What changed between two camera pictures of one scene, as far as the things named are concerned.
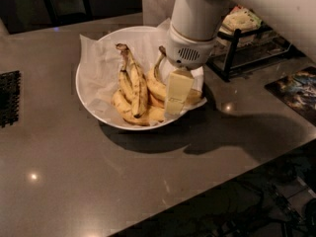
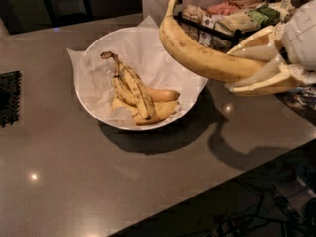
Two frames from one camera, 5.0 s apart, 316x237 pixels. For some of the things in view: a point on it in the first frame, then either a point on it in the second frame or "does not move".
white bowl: x=121 y=78 does not move
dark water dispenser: x=68 y=3 does not move
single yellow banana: x=192 y=96 → x=216 y=66
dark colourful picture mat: x=296 y=91 does not move
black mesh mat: x=10 y=96 does not move
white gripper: x=185 y=52 → x=301 y=39
